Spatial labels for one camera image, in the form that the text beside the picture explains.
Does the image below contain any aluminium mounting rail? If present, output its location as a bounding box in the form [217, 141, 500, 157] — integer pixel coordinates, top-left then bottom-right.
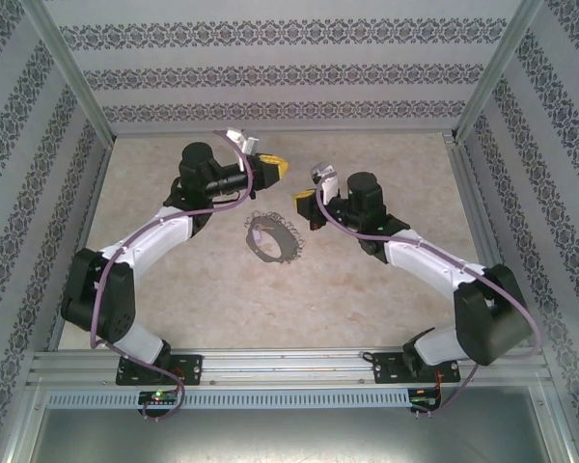
[27, 347, 552, 390]

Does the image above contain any aluminium side rail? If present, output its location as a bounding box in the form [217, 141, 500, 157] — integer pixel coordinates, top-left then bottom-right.
[443, 134, 530, 348]
[47, 139, 113, 353]

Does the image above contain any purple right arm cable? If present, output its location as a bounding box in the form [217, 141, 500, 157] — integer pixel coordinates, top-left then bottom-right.
[316, 180, 544, 421]

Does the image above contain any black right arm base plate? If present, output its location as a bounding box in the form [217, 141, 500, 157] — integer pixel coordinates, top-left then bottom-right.
[372, 351, 462, 386]

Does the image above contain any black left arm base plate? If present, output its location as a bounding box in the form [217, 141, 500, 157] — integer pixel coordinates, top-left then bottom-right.
[115, 353, 205, 387]

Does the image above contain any slotted grey cable duct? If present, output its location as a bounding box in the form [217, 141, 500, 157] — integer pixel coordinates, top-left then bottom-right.
[45, 389, 412, 409]

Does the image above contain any grey metal sheet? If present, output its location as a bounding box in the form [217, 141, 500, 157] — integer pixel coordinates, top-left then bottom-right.
[0, 383, 579, 463]

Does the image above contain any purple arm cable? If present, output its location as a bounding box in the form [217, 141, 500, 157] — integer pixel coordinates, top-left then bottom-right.
[89, 128, 260, 423]
[316, 180, 544, 421]

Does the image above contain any large grey metal keyring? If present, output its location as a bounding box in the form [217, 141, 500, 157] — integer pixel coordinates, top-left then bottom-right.
[244, 209, 306, 265]

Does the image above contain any aluminium corner post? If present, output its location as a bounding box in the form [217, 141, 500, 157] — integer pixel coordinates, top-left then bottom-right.
[453, 0, 547, 144]
[21, 0, 116, 146]

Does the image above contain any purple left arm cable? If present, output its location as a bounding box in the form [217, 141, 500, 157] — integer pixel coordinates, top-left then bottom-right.
[89, 128, 260, 423]

